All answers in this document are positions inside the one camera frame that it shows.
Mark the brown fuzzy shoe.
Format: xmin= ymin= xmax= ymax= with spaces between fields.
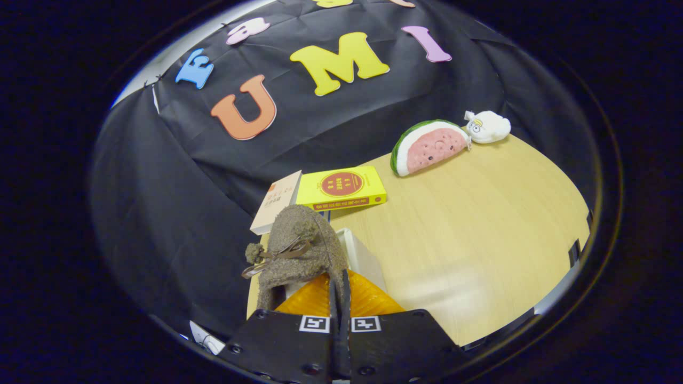
xmin=241 ymin=204 xmax=348 ymax=311

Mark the cream fabric storage box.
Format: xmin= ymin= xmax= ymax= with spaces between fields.
xmin=285 ymin=228 xmax=387 ymax=299

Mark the white plush toy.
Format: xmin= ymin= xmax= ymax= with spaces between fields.
xmin=464 ymin=110 xmax=511 ymax=145

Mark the yellow book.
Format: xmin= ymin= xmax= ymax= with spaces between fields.
xmin=295 ymin=166 xmax=388 ymax=212

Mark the beige book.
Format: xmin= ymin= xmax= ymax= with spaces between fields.
xmin=250 ymin=170 xmax=303 ymax=236

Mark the watermelon slice plush toy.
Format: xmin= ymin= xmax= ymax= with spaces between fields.
xmin=391 ymin=119 xmax=471 ymax=177

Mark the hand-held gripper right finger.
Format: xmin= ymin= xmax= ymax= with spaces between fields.
xmin=340 ymin=269 xmax=465 ymax=384

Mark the black backdrop cloth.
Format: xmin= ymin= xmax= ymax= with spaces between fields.
xmin=91 ymin=0 xmax=595 ymax=339

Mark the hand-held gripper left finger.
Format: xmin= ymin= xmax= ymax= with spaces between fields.
xmin=216 ymin=269 xmax=343 ymax=384

